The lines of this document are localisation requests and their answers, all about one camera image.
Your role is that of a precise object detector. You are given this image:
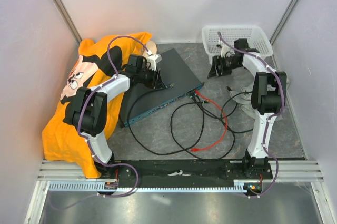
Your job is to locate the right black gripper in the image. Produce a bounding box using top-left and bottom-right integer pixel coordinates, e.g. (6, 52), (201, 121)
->
(208, 55), (242, 79)

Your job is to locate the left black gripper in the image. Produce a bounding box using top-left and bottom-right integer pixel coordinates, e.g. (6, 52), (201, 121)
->
(136, 65), (165, 90)

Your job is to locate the red ethernet cable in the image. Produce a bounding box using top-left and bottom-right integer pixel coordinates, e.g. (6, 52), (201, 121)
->
(190, 89), (228, 152)

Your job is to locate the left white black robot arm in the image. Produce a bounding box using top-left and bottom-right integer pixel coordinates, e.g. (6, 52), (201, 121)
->
(64, 54), (168, 178)

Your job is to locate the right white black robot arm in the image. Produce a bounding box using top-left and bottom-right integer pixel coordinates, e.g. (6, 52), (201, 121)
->
(207, 37), (287, 159)

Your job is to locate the white plastic basket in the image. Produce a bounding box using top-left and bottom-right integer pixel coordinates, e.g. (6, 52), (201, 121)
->
(201, 25), (273, 64)

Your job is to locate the grey cloth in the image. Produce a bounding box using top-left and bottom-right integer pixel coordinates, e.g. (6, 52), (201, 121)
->
(227, 77), (292, 119)

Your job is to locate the peach fabric hat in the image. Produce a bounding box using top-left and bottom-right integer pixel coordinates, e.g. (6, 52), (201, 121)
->
(143, 40), (157, 56)

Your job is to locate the orange mickey mouse cloth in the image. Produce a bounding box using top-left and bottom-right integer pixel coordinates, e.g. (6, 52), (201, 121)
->
(42, 32), (152, 179)

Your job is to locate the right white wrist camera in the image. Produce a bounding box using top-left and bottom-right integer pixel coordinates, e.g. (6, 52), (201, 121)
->
(217, 45), (232, 57)

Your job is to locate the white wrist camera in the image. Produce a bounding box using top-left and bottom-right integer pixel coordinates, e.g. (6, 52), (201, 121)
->
(146, 54), (162, 71)
(217, 45), (232, 57)

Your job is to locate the dark blue network switch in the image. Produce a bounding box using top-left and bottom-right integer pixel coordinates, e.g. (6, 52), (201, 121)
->
(119, 49), (203, 128)

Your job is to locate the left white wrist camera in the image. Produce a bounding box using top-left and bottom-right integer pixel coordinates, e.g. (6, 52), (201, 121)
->
(146, 54), (162, 71)

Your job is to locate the black ethernet cable loop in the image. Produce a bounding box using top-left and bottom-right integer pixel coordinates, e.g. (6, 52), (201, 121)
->
(170, 94), (236, 160)

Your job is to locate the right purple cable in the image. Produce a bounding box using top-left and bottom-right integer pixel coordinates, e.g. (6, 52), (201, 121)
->
(217, 31), (286, 200)

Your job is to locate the purple cable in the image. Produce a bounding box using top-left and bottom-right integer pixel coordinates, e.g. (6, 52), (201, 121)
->
(217, 31), (286, 200)
(48, 35), (152, 211)

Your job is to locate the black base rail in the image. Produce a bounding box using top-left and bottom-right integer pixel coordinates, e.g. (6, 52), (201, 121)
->
(95, 159), (273, 187)

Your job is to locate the white slotted cable duct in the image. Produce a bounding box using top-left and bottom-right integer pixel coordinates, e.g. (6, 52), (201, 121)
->
(49, 181), (263, 193)

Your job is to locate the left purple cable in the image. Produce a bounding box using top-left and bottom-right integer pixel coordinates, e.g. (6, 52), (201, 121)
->
(48, 35), (152, 211)

